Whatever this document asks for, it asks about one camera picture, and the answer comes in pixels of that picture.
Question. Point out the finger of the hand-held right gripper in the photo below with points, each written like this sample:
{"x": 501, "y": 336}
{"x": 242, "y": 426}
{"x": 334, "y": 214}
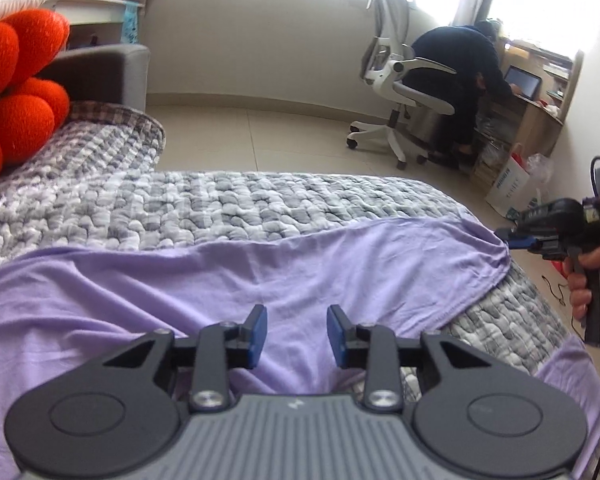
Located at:
{"x": 522, "y": 244}

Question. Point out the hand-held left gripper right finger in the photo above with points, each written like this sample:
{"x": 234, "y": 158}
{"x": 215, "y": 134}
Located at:
{"x": 336, "y": 337}

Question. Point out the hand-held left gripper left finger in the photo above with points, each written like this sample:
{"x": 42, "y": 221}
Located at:
{"x": 258, "y": 337}

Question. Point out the lilac garment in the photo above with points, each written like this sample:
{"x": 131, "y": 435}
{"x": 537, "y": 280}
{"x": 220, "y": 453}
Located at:
{"x": 230, "y": 280}

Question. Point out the person's right hand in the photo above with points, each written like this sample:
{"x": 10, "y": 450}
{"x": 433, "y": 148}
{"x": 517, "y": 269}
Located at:
{"x": 579, "y": 290}

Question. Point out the clear plastic bag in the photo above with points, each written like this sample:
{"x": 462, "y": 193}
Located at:
{"x": 540, "y": 167}

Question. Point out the white cardboard box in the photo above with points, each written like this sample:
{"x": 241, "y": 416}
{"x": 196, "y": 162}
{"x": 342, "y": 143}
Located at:
{"x": 510, "y": 182}

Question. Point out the wooden desk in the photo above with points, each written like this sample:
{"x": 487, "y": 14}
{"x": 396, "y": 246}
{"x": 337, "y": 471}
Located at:
{"x": 540, "y": 122}

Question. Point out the grey quilted blanket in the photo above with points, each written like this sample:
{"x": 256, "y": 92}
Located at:
{"x": 205, "y": 205}

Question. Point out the open laptop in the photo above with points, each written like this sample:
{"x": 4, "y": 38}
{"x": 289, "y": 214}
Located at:
{"x": 524, "y": 82}

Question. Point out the white office chair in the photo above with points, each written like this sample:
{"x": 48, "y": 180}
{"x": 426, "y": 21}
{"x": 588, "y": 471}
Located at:
{"x": 385, "y": 60}

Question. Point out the grey sofa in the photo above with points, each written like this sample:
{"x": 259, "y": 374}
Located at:
{"x": 100, "y": 70}

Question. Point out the red plush cushion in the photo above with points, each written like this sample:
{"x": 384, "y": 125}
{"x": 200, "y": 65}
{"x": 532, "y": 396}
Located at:
{"x": 15, "y": 110}

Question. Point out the blue printed hanging bag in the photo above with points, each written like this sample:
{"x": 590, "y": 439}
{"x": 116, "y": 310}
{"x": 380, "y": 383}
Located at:
{"x": 130, "y": 22}

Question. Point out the white bookshelf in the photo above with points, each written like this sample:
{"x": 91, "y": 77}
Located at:
{"x": 95, "y": 10}

